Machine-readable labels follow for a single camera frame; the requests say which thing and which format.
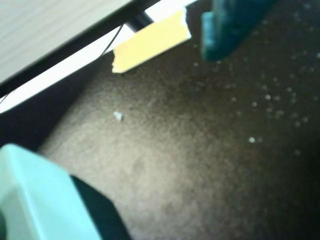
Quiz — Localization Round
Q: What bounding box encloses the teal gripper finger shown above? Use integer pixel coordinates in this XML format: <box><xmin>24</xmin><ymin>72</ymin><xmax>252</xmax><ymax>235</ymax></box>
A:
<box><xmin>201</xmin><ymin>0</ymin><xmax>277</xmax><ymax>63</ymax></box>

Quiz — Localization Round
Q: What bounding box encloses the mint green U shaped block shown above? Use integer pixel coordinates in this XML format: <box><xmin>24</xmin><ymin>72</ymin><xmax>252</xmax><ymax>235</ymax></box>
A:
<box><xmin>0</xmin><ymin>143</ymin><xmax>132</xmax><ymax>240</ymax></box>

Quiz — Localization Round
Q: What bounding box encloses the small square masking tape piece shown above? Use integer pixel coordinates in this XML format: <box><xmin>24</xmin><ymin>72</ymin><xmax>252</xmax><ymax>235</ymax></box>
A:
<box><xmin>111</xmin><ymin>7</ymin><xmax>193</xmax><ymax>75</ymax></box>

